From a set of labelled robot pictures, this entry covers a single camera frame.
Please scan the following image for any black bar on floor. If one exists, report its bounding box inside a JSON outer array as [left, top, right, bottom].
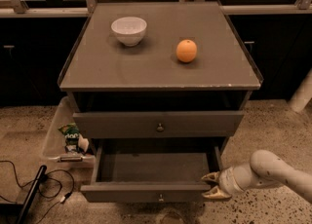
[[15, 165, 47, 224]]

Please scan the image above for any green snack bag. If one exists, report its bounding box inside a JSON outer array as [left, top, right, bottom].
[[58, 123, 80, 153]]

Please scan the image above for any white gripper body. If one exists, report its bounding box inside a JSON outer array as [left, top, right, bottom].
[[218, 167, 243, 196]]

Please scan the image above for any clear plastic bin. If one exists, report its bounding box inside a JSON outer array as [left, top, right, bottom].
[[41, 96, 95, 168]]

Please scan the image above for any white pole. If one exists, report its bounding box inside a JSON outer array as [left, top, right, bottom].
[[289, 68, 312, 112]]

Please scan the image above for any white ceramic bowl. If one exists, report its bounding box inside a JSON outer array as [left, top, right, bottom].
[[111, 17, 147, 47]]

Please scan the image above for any grey top drawer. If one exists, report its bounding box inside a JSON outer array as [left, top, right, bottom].
[[73, 111, 243, 138]]

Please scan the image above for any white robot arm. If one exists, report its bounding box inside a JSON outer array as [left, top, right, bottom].
[[202, 150, 312, 203]]

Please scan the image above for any black cable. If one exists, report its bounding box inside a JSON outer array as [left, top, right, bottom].
[[0, 159, 76, 224]]

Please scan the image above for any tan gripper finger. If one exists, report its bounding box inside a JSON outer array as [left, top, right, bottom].
[[201, 171, 220, 183], [202, 186, 231, 200]]

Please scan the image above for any grey drawer cabinet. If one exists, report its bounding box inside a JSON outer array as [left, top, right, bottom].
[[59, 2, 262, 149]]

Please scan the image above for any orange fruit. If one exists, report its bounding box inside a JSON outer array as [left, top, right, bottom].
[[175, 39, 197, 63]]

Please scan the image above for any grey drawer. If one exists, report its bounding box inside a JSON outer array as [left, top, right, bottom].
[[73, 111, 243, 138], [81, 138, 222, 203]]

